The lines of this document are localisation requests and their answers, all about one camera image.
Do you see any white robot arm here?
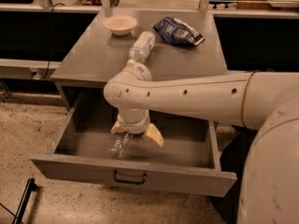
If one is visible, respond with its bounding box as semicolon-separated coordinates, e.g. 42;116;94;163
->
104;61;299;224

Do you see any grey cabinet counter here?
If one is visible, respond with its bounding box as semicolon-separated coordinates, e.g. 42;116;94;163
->
50;8;230;128

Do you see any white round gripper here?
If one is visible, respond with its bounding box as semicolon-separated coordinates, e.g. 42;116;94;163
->
110;109;164;148

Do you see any black drawer handle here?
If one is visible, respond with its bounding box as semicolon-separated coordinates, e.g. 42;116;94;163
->
113;170;147;185

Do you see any clear water bottle white cap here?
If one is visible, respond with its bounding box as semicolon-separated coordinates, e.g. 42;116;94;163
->
128;31;156;63

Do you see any clear water bottle red label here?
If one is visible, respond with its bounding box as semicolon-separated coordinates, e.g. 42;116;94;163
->
108;132;133;160

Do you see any grey open top drawer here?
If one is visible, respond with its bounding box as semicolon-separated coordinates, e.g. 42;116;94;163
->
31;89;236;197

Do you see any white paper bowl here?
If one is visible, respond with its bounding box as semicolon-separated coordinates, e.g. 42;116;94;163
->
104;15;137;35

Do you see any black power cable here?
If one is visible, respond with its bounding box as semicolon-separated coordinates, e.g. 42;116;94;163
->
40;3;66;80

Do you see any black stand leg left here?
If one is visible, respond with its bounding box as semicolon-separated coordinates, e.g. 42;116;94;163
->
11;178;37;224

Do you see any dark robot base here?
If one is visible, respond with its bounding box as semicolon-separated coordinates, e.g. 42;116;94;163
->
208;124;260;224

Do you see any blue chip bag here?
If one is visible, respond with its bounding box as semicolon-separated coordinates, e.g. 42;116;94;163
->
153;17;205;46

